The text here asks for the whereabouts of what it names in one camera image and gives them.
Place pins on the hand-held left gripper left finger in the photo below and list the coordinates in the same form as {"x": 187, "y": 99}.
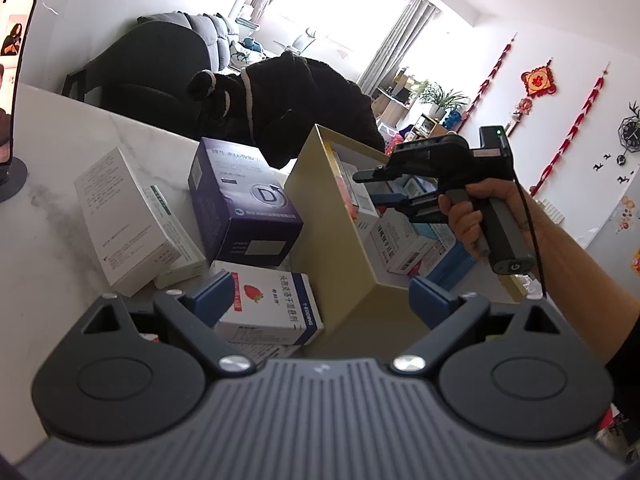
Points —
{"x": 215, "y": 296}

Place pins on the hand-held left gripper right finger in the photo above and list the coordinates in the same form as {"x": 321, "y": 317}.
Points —
{"x": 430, "y": 301}

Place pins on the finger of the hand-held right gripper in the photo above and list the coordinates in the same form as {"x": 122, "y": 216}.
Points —
{"x": 390, "y": 199}
{"x": 380, "y": 174}

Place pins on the white and blue medicine box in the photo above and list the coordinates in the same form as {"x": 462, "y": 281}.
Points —
{"x": 361, "y": 196}

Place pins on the orange and yellow medicine box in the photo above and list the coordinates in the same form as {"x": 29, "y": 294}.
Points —
{"x": 344, "y": 185}

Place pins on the narrow blue box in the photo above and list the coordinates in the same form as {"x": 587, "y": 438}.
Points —
{"x": 452, "y": 266}

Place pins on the light blue medicine box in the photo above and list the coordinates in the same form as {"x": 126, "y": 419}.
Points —
{"x": 432, "y": 232}

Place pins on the white strawberry print medicine box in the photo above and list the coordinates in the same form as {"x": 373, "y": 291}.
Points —
{"x": 280, "y": 310}

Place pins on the tan cardboard box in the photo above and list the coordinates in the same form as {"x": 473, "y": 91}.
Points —
{"x": 325, "y": 240}

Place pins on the purple medicine box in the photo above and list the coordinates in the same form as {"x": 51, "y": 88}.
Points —
{"x": 240, "y": 210}

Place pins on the green and white medicine box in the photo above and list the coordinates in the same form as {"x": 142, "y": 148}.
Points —
{"x": 125, "y": 220}

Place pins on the person's right forearm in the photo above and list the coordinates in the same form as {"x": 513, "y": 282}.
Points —
{"x": 580, "y": 270}

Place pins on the white marble desktop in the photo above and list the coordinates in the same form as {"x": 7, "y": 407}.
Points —
{"x": 60, "y": 160}

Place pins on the person's right hand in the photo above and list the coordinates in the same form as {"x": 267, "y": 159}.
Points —
{"x": 462, "y": 220}

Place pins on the blue toy figure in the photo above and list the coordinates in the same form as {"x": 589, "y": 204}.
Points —
{"x": 452, "y": 120}

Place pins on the green potted plant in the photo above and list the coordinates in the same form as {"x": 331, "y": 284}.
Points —
{"x": 440, "y": 97}

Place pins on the wooden computer desk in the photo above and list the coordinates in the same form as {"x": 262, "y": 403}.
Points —
{"x": 395, "y": 95}

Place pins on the black fleece coat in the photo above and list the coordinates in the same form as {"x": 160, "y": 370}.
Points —
{"x": 310, "y": 105}

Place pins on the grey curtain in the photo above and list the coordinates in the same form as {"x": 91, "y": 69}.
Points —
{"x": 395, "y": 35}

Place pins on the white fridge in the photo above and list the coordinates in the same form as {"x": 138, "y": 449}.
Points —
{"x": 615, "y": 230}

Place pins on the white office chair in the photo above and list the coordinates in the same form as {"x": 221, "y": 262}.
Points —
{"x": 305, "y": 41}

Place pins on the grey sofa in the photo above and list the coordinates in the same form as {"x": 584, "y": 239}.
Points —
{"x": 210, "y": 35}

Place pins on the black chair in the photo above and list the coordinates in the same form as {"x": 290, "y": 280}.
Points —
{"x": 150, "y": 75}

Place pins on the round black phone stand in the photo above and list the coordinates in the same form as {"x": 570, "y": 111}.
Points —
{"x": 10, "y": 180}

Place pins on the smartphone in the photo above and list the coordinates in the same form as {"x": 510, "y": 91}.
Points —
{"x": 12, "y": 85}

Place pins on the red knot wall ornament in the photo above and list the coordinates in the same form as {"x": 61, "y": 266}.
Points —
{"x": 539, "y": 82}

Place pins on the black deer wall stickers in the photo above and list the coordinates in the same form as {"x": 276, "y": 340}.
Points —
{"x": 607, "y": 166}

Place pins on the black wall clock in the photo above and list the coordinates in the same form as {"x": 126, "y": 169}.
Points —
{"x": 631, "y": 130}

